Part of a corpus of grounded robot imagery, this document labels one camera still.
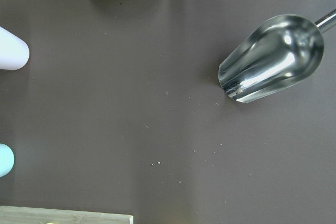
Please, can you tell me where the mint green cup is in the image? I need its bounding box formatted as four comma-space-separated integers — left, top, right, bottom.
0, 144, 15, 177

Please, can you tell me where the steel metal scoop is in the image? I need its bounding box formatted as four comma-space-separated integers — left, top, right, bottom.
218, 11, 335, 103

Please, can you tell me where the pink plastic cup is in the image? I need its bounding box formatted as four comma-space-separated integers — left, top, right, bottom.
1, 27, 29, 70

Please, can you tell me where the bamboo cutting board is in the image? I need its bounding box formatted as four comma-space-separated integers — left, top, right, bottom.
1, 206, 134, 223

